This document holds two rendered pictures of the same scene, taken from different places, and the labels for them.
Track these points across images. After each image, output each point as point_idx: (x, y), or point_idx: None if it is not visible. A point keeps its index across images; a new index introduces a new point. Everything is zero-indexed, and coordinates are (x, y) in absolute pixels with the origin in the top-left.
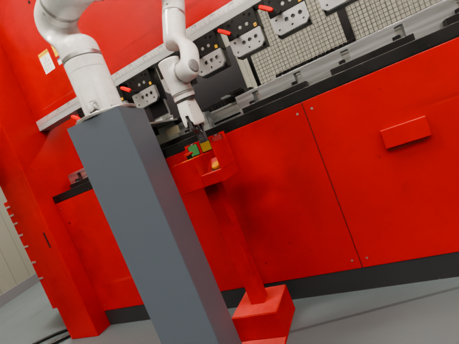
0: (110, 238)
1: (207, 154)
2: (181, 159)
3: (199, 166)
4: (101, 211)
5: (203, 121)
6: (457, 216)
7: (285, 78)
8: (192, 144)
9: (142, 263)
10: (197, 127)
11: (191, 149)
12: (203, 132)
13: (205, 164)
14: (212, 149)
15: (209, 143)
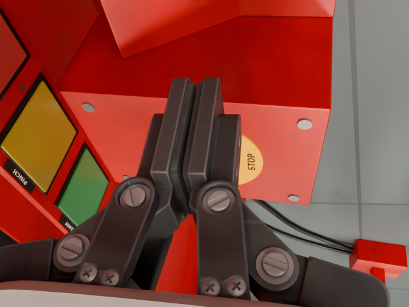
0: (189, 234)
1: (111, 85)
2: (56, 231)
3: (293, 55)
4: (174, 290)
5: (39, 296)
6: None
7: None
8: (65, 222)
9: None
10: (278, 266)
11: (87, 206)
12: (175, 165)
13: (209, 49)
14: (43, 78)
15: (24, 116)
